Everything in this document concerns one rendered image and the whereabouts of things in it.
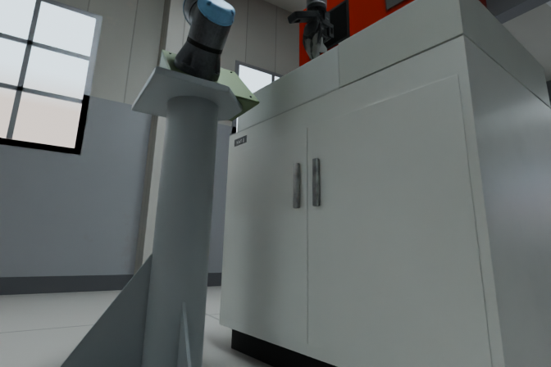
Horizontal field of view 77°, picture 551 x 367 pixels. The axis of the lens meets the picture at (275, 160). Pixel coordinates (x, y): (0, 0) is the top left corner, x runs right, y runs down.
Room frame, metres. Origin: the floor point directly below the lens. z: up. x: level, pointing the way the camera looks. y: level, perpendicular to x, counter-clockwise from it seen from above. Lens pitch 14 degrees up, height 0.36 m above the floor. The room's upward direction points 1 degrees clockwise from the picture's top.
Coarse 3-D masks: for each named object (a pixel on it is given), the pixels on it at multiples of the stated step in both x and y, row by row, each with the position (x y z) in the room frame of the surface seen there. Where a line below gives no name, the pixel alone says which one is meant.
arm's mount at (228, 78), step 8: (168, 56) 1.05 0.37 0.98; (160, 64) 1.08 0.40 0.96; (168, 64) 0.99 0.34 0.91; (224, 72) 1.17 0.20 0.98; (232, 72) 1.21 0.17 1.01; (224, 80) 1.09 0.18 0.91; (232, 80) 1.13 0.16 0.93; (240, 80) 1.17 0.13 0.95; (232, 88) 1.05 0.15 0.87; (240, 88) 1.09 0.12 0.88; (240, 96) 1.03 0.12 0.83; (248, 96) 1.06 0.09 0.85; (248, 104) 1.07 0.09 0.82; (256, 104) 1.07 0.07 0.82; (240, 112) 1.15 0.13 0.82; (232, 120) 1.23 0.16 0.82
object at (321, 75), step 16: (336, 48) 0.94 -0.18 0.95; (304, 64) 1.05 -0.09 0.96; (320, 64) 0.99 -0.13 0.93; (336, 64) 0.94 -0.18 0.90; (288, 80) 1.11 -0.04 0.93; (304, 80) 1.05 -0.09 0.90; (320, 80) 0.99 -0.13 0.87; (336, 80) 0.94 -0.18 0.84; (256, 96) 1.26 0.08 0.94; (272, 96) 1.18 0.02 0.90; (288, 96) 1.11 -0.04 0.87; (304, 96) 1.05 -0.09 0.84; (256, 112) 1.26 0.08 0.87; (272, 112) 1.18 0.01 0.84; (240, 128) 1.34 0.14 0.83
